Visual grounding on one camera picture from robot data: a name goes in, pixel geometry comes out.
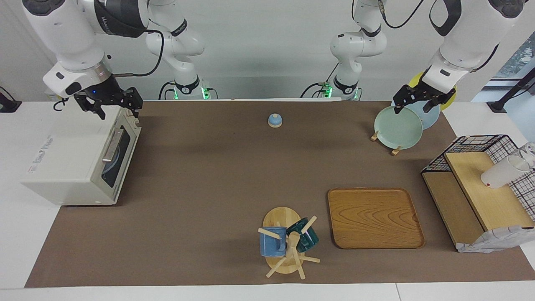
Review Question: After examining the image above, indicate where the light blue plate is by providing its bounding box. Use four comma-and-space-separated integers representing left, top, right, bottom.
391, 98, 441, 130
104, 138, 124, 178

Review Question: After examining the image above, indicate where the white toaster oven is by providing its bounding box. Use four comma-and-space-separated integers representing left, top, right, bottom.
20, 105, 142, 206

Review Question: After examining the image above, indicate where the yellow plate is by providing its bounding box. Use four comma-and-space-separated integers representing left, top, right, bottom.
409, 72, 457, 111

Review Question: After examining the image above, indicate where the pale green plate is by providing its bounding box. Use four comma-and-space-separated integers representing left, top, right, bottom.
374, 106, 424, 150

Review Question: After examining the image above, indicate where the wooden plate rack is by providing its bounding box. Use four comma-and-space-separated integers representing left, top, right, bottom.
370, 131, 402, 156

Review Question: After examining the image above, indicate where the black stand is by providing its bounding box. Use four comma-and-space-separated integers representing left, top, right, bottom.
487, 67, 535, 113

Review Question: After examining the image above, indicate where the black device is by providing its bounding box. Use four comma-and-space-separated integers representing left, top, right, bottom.
0, 87, 22, 113

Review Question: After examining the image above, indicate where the brown table mat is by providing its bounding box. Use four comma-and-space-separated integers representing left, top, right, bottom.
24, 100, 535, 288

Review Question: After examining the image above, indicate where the white cup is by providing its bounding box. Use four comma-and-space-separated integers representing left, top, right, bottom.
481, 156, 528, 189

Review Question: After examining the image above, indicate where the clear glass cup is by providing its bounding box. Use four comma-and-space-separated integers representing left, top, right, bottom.
518, 142, 535, 170

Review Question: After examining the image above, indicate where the wooden serving tray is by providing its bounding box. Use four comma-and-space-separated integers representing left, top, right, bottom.
327, 188, 425, 250

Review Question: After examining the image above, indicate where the white cloth strip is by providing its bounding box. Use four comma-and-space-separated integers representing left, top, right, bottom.
457, 226, 535, 253

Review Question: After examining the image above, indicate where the dark green mug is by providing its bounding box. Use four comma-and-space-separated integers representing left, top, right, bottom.
286, 217, 319, 253

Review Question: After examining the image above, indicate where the wooden mug tree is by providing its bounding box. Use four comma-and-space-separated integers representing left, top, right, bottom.
257, 207, 321, 280

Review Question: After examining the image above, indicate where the blue mug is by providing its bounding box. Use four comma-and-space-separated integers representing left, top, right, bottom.
259, 226, 288, 257

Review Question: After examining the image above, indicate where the black base cable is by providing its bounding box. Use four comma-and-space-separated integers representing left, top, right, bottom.
300, 63, 340, 99
158, 81, 177, 100

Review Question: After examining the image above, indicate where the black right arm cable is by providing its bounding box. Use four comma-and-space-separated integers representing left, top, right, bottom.
112, 28, 164, 78

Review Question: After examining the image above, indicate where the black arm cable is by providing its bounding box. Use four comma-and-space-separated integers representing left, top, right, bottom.
112, 28, 164, 78
378, 0, 426, 30

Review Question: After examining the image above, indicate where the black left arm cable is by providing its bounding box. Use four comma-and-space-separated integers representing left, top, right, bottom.
378, 0, 426, 30

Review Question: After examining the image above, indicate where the wire basket wooden shelf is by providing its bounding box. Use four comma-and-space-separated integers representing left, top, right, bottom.
421, 135, 535, 251

